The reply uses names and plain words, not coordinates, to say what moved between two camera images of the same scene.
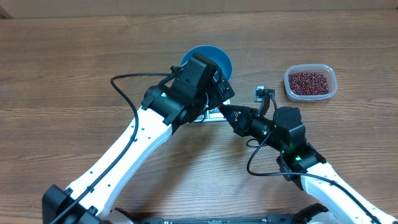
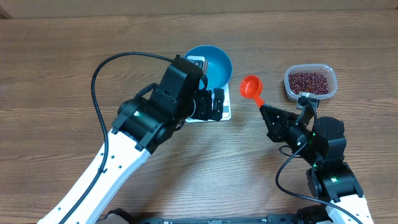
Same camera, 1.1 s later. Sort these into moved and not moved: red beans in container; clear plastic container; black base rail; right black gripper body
Moved: right black gripper body
Not moved: clear plastic container; black base rail; red beans in container
